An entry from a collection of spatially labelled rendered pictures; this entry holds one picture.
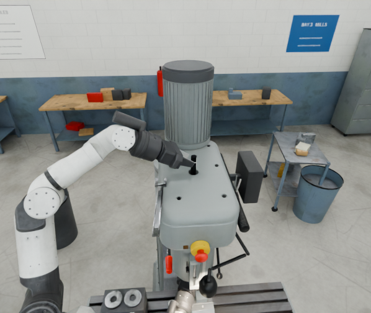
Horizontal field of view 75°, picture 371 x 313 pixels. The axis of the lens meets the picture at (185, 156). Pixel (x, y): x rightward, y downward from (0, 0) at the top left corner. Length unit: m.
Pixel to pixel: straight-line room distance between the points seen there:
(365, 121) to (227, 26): 3.38
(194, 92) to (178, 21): 4.05
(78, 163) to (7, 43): 5.05
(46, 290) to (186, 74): 0.76
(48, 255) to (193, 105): 0.65
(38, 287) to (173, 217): 0.38
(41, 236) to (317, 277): 2.77
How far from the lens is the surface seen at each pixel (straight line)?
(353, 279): 3.28
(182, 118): 0.94
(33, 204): 0.70
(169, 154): 0.75
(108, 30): 5.02
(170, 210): 0.73
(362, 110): 5.97
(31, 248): 0.75
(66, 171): 0.71
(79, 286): 2.95
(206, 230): 0.76
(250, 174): 1.20
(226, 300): 1.70
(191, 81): 0.89
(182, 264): 1.13
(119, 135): 0.68
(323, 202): 3.35
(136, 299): 1.48
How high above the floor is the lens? 2.41
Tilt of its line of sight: 33 degrees down
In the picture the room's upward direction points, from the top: straight up
